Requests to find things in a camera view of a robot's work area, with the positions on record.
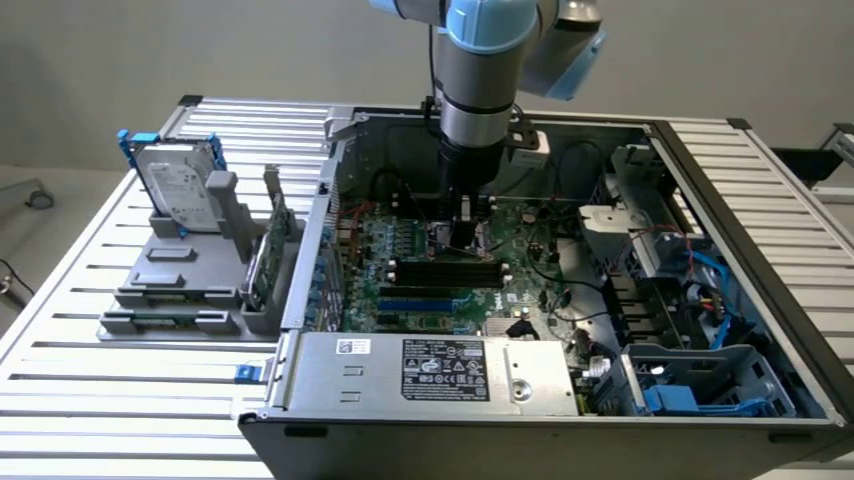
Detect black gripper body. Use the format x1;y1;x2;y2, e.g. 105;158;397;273
437;139;501;222

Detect CPU socket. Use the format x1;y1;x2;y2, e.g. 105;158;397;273
423;218;504;260

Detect black RAM slots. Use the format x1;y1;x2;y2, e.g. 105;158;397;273
391;256;508;290

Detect green motherboard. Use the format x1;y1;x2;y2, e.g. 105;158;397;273
303;198;606;349

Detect black expansion slot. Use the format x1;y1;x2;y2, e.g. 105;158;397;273
378;284;462;300

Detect blue expansion slot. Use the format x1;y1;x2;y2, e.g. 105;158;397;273
378;297;457;314

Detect silver chipset heatsink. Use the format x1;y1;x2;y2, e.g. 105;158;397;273
481;318;537;342

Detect grey metal drive cage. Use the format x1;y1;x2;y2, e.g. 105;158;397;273
574;143;706;279

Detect green graphics card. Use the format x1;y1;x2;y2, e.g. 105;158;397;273
242;163;301;307

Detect silver power supply unit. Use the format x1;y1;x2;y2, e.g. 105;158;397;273
265;331;581;419

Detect open black PC case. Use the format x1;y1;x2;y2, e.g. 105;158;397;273
237;103;854;467

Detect grey parts rack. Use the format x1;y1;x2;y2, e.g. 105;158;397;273
97;169;307;344

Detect grey disk bay blue latch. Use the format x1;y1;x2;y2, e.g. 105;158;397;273
618;341;806;419

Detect green RAM stick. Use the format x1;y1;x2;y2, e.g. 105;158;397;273
137;292;210;306

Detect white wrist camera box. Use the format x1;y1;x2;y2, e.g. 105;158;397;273
505;128;554;170

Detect black looped wire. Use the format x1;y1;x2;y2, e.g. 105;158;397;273
554;141;613;202

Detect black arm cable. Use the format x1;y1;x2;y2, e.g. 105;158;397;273
425;0;448;132

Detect blue data wire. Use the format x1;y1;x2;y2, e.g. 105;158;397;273
684;238;764;351

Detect hard disk with blue bracket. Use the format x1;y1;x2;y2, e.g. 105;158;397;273
115;128;233;237

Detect side table metal frame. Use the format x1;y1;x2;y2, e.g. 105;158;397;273
770;119;854;204

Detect black floor cable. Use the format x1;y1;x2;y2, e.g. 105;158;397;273
0;258;37;307

